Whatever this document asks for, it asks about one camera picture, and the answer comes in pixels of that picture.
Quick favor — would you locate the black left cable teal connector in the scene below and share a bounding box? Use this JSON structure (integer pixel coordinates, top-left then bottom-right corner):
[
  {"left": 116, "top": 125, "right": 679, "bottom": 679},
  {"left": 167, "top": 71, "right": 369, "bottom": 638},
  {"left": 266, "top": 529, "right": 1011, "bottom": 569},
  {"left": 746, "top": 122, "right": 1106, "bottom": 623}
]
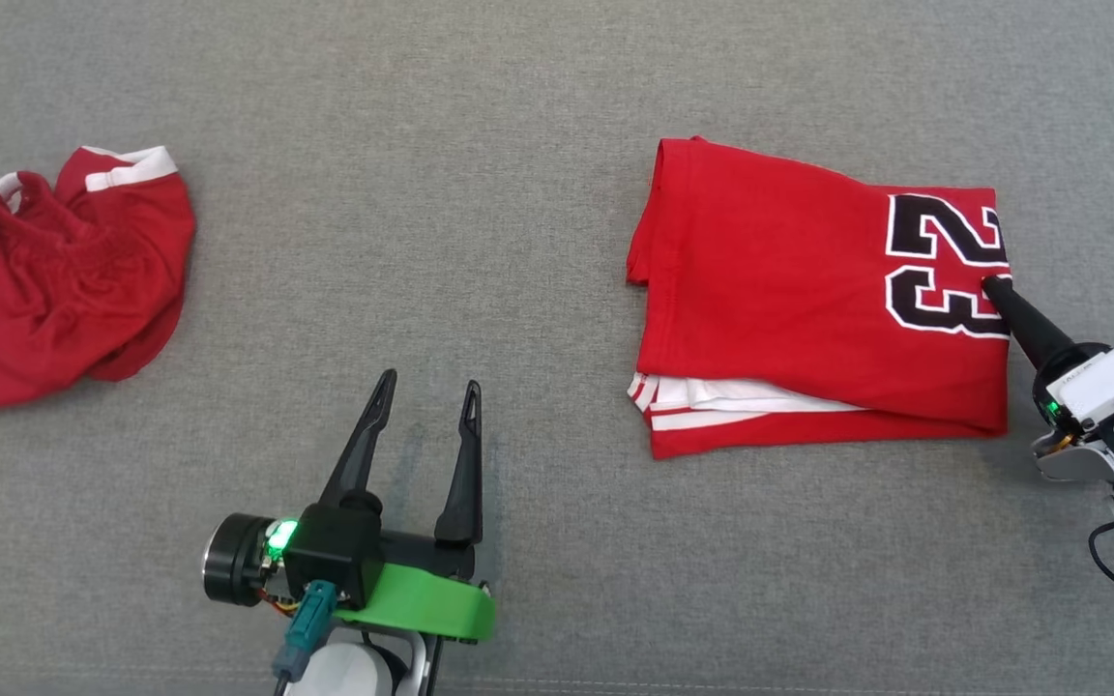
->
[{"left": 271, "top": 580, "right": 339, "bottom": 696}]

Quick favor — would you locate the grey fabric sofa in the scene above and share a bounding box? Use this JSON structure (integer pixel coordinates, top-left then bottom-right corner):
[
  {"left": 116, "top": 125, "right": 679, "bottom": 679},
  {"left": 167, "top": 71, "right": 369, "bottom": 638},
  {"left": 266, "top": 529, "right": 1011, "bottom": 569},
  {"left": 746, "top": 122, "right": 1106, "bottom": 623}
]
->
[{"left": 0, "top": 0, "right": 1114, "bottom": 696}]

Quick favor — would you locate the red shorts white waistband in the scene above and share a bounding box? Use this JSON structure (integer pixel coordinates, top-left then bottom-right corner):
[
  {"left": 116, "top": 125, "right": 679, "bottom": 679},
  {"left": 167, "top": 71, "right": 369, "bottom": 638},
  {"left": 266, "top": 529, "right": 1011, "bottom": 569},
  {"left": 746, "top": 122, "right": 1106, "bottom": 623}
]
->
[{"left": 0, "top": 145, "right": 197, "bottom": 415}]

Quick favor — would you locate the red basketball jersey number 23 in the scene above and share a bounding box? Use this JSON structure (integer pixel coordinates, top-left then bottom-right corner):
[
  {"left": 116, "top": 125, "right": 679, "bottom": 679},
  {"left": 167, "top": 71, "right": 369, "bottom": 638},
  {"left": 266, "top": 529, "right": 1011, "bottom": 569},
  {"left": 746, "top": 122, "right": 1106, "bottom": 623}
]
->
[{"left": 627, "top": 136, "right": 1014, "bottom": 460}]

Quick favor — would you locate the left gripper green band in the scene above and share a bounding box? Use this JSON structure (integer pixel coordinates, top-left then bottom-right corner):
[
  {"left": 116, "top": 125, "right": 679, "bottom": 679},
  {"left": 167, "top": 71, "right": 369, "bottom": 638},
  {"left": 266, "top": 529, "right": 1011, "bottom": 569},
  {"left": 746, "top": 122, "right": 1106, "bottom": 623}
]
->
[{"left": 203, "top": 369, "right": 498, "bottom": 645}]

